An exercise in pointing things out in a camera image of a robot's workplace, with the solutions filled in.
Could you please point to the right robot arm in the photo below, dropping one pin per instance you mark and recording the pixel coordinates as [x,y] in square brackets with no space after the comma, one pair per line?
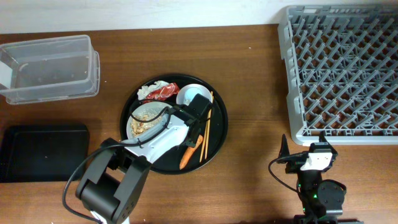
[322,199]

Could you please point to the white bowl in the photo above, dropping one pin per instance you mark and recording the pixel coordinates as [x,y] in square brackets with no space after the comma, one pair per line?
[188,92]

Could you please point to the grey dishwasher rack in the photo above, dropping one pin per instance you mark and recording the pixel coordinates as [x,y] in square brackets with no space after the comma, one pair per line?
[341,63]

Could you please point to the round black tray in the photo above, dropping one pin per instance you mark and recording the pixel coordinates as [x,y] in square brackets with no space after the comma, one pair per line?
[169,162]

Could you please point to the clear plastic bin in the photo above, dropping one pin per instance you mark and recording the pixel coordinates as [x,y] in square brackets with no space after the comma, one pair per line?
[53,69]

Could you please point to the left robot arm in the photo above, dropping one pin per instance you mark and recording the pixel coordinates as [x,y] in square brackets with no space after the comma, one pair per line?
[117,171]

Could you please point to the white plate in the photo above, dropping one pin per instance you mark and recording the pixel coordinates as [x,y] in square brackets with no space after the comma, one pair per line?
[141,119]

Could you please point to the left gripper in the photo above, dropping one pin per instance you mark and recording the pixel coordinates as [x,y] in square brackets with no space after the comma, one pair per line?
[191,142]

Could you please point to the orange carrot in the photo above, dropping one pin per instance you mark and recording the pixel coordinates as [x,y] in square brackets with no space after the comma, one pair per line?
[189,153]

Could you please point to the crumpled white tissue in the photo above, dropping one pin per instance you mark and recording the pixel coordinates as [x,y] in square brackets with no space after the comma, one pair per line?
[146,90]

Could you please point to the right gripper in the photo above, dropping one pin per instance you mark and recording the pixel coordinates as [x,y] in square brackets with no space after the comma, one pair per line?
[295,165]

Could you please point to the red snack wrapper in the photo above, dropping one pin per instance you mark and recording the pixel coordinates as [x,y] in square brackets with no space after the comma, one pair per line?
[164,92]

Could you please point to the wooden chopstick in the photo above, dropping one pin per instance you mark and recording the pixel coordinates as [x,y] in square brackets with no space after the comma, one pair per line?
[202,147]
[208,130]

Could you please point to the black rectangular tray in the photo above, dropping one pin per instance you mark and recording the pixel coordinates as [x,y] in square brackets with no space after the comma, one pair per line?
[42,153]

